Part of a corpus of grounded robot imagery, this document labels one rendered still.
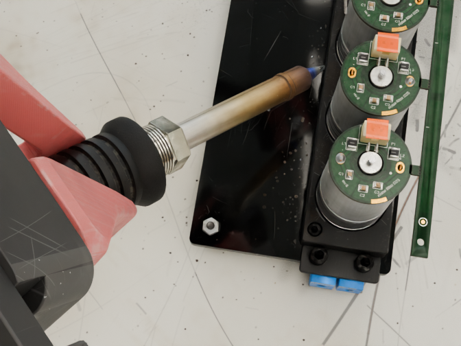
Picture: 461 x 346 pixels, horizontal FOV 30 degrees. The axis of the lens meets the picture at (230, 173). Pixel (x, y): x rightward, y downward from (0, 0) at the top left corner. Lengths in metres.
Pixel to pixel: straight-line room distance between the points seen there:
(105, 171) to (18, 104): 0.03
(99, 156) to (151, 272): 0.11
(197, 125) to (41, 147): 0.05
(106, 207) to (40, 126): 0.04
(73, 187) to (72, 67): 0.19
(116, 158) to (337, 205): 0.09
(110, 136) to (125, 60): 0.12
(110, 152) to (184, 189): 0.11
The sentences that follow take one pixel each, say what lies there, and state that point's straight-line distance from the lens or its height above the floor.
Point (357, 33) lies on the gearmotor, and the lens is 0.29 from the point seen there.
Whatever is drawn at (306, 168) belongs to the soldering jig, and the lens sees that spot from 0.31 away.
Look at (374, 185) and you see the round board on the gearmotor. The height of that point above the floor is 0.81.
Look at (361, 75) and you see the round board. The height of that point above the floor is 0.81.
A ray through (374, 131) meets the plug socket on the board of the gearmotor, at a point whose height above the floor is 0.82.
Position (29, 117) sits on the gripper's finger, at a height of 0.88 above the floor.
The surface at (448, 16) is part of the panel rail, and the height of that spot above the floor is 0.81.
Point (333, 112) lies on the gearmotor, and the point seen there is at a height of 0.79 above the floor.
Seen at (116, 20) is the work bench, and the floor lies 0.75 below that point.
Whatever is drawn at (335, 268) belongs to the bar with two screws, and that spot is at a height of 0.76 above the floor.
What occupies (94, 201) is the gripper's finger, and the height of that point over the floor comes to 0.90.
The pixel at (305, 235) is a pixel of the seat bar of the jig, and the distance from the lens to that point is 0.30.
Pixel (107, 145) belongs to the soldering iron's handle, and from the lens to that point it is 0.22.
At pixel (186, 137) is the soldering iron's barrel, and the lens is 0.23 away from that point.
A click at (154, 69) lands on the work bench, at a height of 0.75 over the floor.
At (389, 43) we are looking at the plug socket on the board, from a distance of 0.27.
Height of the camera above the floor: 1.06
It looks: 75 degrees down
